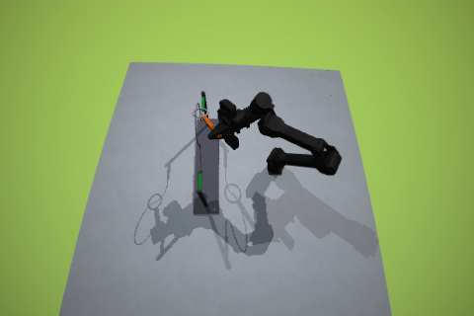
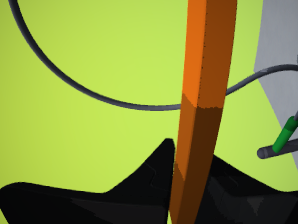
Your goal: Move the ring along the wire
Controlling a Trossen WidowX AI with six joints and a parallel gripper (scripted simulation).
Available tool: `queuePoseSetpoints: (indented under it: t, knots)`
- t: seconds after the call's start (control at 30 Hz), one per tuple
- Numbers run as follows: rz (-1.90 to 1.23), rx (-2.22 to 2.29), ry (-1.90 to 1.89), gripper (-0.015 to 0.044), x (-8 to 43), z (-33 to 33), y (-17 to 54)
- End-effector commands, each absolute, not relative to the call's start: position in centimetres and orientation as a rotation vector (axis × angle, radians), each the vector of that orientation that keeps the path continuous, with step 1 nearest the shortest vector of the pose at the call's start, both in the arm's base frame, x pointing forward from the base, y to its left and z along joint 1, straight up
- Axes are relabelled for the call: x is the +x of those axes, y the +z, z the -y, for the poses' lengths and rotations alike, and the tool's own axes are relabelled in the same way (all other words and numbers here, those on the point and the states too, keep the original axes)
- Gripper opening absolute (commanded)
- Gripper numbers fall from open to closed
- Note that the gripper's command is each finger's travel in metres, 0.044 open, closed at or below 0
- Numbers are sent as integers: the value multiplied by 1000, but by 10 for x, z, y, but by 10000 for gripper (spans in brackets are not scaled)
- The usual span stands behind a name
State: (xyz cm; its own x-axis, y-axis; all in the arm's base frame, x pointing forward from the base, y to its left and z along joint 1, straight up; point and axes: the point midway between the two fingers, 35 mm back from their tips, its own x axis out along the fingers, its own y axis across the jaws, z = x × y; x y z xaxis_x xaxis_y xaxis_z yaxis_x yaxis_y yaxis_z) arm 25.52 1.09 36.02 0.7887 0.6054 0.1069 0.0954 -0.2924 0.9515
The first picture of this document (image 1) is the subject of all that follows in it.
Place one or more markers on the orange handle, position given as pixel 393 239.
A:
pixel 207 121

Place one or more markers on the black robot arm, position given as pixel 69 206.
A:
pixel 327 162

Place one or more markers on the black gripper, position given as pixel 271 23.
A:
pixel 233 122

